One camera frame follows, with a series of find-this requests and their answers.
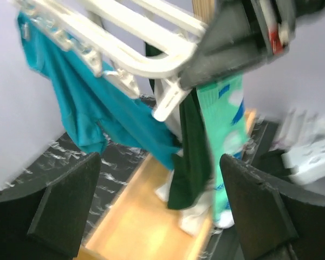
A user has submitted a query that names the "teal shirt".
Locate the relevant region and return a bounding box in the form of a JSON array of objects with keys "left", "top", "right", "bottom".
[{"left": 17, "top": 13, "right": 179, "bottom": 170}]

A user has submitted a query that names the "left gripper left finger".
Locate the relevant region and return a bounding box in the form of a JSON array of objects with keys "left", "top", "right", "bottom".
[{"left": 0, "top": 153, "right": 101, "bottom": 257}]

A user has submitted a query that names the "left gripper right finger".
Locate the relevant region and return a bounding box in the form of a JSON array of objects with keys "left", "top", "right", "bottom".
[{"left": 219, "top": 154, "right": 325, "bottom": 259}]

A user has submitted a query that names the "mint green sock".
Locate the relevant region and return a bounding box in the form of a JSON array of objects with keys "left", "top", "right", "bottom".
[{"left": 197, "top": 75, "right": 248, "bottom": 229}]

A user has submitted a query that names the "white perforated plastic basket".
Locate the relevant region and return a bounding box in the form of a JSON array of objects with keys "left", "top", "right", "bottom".
[{"left": 273, "top": 108, "right": 325, "bottom": 185}]

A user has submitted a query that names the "white plastic clip hanger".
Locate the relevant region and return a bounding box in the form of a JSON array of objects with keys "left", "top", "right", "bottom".
[{"left": 15, "top": 1, "right": 206, "bottom": 121}]

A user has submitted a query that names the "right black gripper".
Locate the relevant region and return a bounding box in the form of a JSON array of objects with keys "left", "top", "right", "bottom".
[{"left": 180, "top": 1, "right": 325, "bottom": 90}]

